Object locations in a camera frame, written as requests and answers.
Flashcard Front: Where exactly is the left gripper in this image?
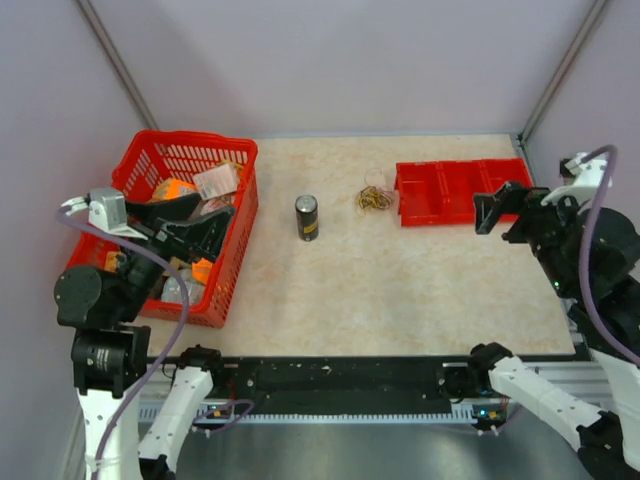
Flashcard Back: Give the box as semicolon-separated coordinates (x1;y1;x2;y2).
115;190;236;318

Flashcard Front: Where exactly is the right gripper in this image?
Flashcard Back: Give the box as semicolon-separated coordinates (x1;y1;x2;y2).
470;178;585;294

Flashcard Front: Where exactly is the dark brown wire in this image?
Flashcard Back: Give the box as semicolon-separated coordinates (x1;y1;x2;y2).
358;187;394;211

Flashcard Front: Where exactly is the yellow wire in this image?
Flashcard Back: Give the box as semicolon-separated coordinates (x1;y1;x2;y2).
354;186;396;218

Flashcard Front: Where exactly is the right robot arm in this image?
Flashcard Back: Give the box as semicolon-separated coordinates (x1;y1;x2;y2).
466;182;639;479

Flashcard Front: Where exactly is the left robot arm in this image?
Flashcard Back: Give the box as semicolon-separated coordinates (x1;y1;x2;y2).
54;187;235;479

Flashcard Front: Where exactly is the orange box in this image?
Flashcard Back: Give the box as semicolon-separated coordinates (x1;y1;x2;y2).
149;178;197;202

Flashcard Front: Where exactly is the bright orange carton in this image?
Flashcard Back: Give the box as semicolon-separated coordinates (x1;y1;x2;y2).
191;259;214;285

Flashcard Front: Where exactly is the pink packet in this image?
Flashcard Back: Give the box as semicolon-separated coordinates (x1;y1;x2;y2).
193;164;240;200

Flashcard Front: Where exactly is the red divided bin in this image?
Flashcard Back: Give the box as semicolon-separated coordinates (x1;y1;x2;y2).
394;158;533;227

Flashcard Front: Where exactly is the red plastic basket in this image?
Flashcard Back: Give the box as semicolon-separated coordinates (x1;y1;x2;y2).
54;130;258;330

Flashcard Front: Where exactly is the silver foil packet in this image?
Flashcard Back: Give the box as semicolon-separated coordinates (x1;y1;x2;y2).
160;269;205;305

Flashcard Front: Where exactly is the black drink can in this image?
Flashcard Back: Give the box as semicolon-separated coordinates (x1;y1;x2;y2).
295;195;319;242

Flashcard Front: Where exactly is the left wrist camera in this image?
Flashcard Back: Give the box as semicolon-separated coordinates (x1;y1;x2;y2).
89;187;147;239

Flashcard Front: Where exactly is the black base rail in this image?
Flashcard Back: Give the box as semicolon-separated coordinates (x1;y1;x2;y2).
144;355;526;416

